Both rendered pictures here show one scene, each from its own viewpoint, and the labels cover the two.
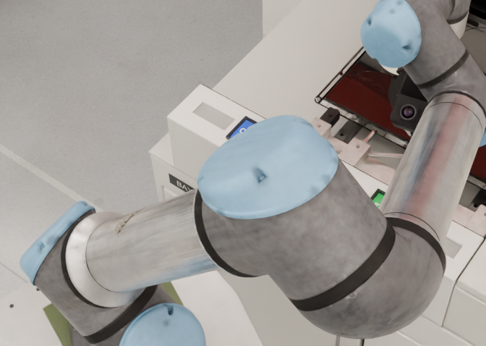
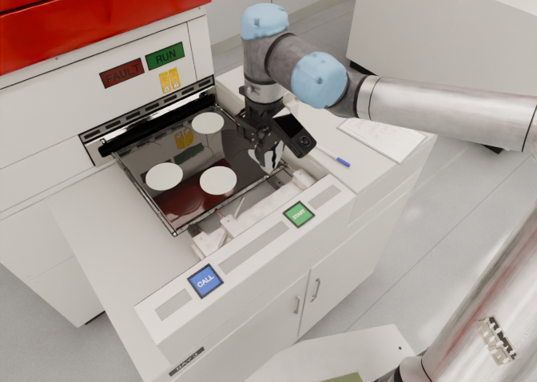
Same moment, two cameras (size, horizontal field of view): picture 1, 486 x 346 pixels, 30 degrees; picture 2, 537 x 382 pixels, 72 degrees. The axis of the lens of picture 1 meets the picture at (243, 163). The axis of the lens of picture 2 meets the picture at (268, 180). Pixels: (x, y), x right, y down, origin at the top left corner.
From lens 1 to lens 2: 0.93 m
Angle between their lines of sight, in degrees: 47
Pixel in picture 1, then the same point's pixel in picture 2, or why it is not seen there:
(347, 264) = not seen: outside the picture
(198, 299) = (302, 372)
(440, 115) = (393, 87)
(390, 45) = (337, 82)
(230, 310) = (316, 348)
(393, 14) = (327, 61)
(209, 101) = (157, 304)
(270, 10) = (19, 268)
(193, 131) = (183, 324)
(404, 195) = (510, 104)
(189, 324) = not seen: hidden behind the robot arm
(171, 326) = not seen: hidden behind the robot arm
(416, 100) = (300, 133)
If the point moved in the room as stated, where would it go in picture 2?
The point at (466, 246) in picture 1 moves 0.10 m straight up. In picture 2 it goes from (333, 182) to (340, 155)
